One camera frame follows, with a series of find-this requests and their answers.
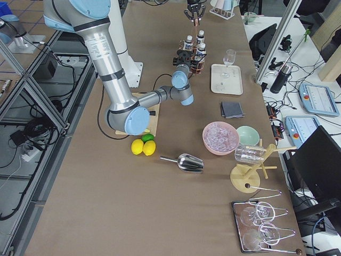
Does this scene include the teach pendant far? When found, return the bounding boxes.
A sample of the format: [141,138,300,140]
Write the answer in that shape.
[299,83,340,116]

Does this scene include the pink bowl of ice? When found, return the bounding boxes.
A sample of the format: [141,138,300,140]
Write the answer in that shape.
[202,121,239,156]

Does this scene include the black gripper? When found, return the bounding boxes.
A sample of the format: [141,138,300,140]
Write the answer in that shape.
[173,49,196,68]
[184,2,206,21]

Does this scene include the copper wire bottle basket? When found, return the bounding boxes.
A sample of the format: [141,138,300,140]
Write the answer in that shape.
[178,19,207,77]

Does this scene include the aluminium frame post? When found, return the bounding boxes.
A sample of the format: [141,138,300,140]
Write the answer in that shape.
[254,0,302,84]

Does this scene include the black handheld gripper devices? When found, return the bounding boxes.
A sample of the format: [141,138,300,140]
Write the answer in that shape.
[278,35,292,52]

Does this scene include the grey folded cloth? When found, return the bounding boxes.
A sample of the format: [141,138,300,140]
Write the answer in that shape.
[221,102,244,118]

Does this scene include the wooden cup tree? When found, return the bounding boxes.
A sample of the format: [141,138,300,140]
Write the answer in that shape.
[230,139,297,193]

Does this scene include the clear wine glass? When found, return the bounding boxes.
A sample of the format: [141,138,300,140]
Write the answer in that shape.
[221,49,236,78]

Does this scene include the steel ice scoop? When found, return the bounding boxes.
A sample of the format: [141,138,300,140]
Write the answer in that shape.
[160,154,204,173]

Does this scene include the black monitor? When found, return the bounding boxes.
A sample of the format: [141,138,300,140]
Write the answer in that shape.
[291,126,340,202]

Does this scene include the tea bottle white cap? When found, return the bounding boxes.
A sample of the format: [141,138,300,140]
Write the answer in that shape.
[193,43,206,74]

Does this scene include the wine glass holder tray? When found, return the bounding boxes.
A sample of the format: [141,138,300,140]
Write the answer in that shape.
[231,189,303,255]

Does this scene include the teach pendant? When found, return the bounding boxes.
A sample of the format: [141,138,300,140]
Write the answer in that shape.
[299,83,340,116]
[285,116,320,148]

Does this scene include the black foam equipment case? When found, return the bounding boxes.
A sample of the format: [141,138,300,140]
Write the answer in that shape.
[249,23,277,61]

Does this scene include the metal grabber pole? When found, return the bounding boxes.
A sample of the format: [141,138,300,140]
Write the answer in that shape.
[266,29,311,76]

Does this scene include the green empty bowl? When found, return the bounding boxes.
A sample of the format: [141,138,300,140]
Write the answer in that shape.
[237,126,260,146]

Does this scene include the teach pendant near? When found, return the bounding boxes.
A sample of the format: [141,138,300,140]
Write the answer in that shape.
[285,116,320,148]

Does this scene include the yellow lemon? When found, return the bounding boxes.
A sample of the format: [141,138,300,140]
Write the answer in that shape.
[143,140,156,156]
[131,139,144,155]

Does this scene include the green lime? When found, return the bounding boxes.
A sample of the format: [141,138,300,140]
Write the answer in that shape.
[141,133,154,143]

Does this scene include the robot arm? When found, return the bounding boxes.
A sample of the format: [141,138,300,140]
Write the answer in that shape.
[184,0,206,22]
[43,1,194,135]

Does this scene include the white cup rack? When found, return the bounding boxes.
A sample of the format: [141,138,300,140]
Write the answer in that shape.
[209,0,234,20]

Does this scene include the yellow lemon lower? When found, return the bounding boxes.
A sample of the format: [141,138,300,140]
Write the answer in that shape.
[143,140,156,156]

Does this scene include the cream rabbit tray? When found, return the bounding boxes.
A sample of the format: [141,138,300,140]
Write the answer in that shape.
[210,64,243,95]

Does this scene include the wooden cutting board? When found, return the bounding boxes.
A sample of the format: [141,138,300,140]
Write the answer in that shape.
[115,92,160,136]

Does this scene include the yellow lemon upper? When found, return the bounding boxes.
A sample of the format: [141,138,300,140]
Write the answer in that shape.
[131,139,144,155]

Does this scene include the black thermos bottle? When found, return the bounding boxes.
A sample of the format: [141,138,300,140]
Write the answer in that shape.
[270,64,293,94]

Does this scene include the glass mug on tree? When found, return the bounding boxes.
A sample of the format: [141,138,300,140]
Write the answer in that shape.
[234,145,265,164]

